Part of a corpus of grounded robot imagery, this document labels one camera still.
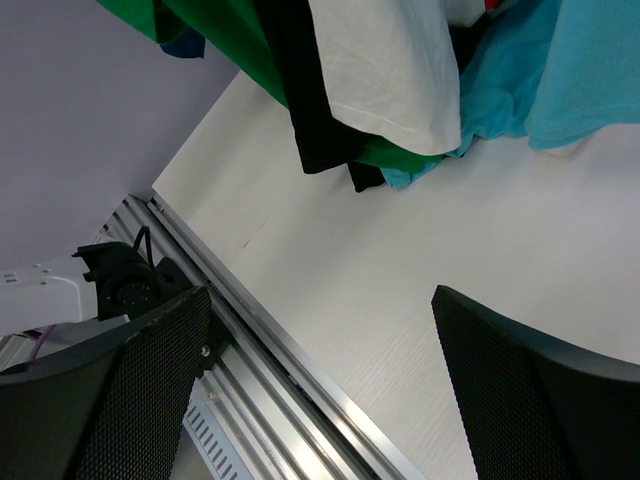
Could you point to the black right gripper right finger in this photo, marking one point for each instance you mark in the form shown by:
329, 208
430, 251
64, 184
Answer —
534, 406

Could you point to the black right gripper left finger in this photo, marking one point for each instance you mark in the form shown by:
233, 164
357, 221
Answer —
110, 407

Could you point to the green t shirt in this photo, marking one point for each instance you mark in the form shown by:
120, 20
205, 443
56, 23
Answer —
273, 42

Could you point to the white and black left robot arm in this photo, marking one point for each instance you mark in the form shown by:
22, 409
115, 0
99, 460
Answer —
99, 282

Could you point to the black t shirt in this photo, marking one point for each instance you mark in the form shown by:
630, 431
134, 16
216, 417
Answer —
368, 84

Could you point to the light blue t shirt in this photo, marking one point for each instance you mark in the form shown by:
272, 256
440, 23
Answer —
554, 72

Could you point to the navy blue printed t shirt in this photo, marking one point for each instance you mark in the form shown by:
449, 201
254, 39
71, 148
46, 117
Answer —
189, 45

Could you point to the white t shirt red print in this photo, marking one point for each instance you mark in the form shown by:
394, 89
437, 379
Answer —
389, 68

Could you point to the white slotted cable duct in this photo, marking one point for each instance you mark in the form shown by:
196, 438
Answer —
220, 457

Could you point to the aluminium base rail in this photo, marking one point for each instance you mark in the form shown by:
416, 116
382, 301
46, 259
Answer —
285, 416

